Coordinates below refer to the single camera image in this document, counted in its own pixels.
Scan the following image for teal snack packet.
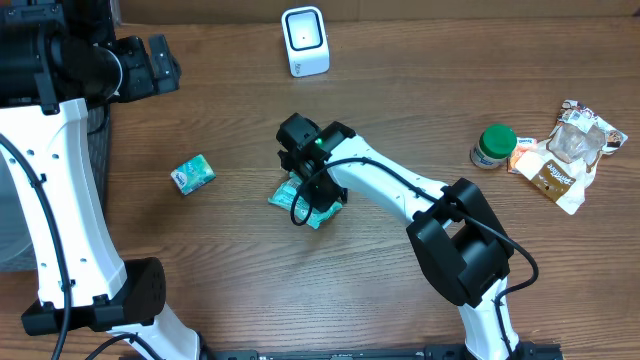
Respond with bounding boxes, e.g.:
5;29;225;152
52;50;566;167
268;172;343;230

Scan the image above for teal white small box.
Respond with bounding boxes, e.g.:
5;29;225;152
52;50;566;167
170;154;216;195

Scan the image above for green lid jar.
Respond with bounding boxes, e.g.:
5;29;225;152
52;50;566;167
470;124;517;169

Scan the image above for orange small box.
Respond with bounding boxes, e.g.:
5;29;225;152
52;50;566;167
507;137;538;174

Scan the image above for beige plastic pouch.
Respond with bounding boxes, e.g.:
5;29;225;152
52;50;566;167
515;99;628;215

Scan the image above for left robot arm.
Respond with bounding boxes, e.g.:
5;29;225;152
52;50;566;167
1;0;210;359

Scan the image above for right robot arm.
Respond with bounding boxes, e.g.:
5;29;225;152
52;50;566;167
276;113;519;359

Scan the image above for white barcode scanner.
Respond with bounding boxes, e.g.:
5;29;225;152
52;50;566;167
281;6;330;78

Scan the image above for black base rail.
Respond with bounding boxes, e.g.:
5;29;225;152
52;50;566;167
204;342;564;360

